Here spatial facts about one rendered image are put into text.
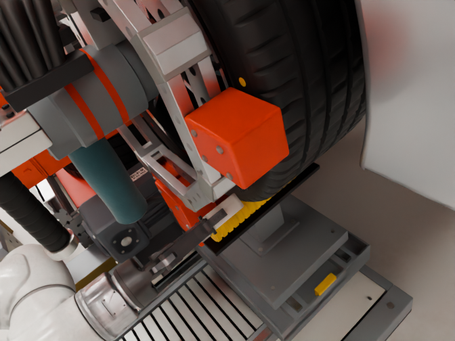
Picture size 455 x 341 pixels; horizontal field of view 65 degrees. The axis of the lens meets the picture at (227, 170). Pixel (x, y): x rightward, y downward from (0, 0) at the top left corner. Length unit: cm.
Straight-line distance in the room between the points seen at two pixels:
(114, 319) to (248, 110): 36
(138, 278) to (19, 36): 35
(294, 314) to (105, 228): 58
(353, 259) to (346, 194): 42
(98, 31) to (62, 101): 12
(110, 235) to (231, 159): 77
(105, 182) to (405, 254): 95
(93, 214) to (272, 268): 55
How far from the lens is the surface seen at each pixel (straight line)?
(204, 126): 39
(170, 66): 39
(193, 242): 56
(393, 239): 134
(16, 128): 44
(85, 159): 79
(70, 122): 59
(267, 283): 101
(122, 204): 88
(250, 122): 37
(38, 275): 68
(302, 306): 102
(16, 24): 43
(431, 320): 122
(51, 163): 117
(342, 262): 109
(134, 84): 61
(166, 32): 40
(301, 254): 104
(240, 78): 44
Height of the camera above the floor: 110
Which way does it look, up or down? 41 degrees down
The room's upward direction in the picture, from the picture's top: 20 degrees counter-clockwise
